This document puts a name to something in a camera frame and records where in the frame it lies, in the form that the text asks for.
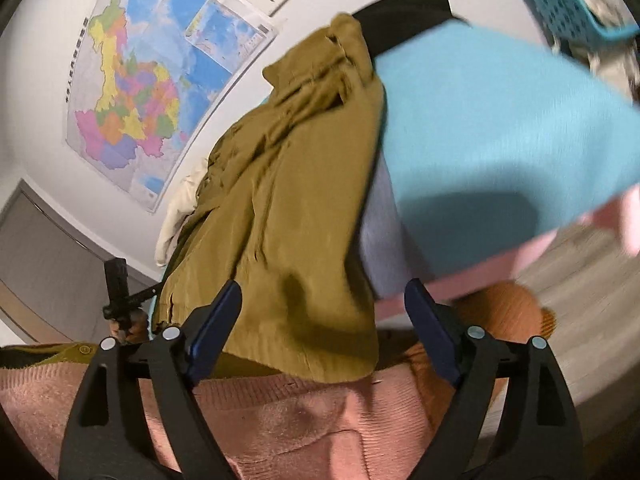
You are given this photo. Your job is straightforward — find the person's left hand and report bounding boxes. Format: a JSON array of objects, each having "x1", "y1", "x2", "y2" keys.
[{"x1": 110, "y1": 310, "x2": 150, "y2": 347}]

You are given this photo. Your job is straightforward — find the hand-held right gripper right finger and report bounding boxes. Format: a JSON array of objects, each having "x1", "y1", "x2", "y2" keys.
[{"x1": 404, "y1": 277, "x2": 585, "y2": 480}]

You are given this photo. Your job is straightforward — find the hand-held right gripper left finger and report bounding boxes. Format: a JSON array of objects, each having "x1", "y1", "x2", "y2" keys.
[{"x1": 57, "y1": 279, "x2": 244, "y2": 480}]

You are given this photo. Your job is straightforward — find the colourful wall map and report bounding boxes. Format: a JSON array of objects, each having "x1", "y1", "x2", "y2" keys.
[{"x1": 62, "y1": 0, "x2": 278, "y2": 215}]

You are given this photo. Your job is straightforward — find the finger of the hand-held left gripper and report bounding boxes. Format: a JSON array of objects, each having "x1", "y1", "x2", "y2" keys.
[{"x1": 127, "y1": 285, "x2": 165, "y2": 309}]

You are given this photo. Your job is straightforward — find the cream garment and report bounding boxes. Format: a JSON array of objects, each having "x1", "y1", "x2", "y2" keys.
[{"x1": 155, "y1": 160, "x2": 211, "y2": 267}]

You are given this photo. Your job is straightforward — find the teal plastic basket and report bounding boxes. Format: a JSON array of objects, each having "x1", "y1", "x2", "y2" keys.
[{"x1": 515, "y1": 0, "x2": 640, "y2": 43}]

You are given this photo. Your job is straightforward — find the black garment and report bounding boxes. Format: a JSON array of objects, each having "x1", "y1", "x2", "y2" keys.
[{"x1": 350, "y1": 0, "x2": 471, "y2": 58}]

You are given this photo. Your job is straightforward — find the orange-brown knit cloth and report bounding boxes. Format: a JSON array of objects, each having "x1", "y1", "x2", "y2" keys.
[{"x1": 380, "y1": 280, "x2": 558, "y2": 431}]

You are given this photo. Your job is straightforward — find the grey and brown wooden door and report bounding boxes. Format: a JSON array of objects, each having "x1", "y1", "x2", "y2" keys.
[{"x1": 0, "y1": 177, "x2": 166, "y2": 348}]

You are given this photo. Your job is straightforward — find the pink mattress cover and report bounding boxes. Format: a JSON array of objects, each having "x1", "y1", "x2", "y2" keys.
[{"x1": 372, "y1": 195, "x2": 640, "y2": 331}]

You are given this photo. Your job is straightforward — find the teal and grey bed sheet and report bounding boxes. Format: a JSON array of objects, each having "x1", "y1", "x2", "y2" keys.
[{"x1": 359, "y1": 20, "x2": 640, "y2": 301}]

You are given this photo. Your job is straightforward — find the person's pink knit sweater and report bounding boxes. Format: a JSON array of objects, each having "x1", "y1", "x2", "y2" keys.
[{"x1": 0, "y1": 355, "x2": 506, "y2": 480}]

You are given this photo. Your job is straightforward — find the olive green jacket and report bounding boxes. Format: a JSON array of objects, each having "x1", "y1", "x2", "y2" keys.
[{"x1": 0, "y1": 12, "x2": 388, "y2": 382}]

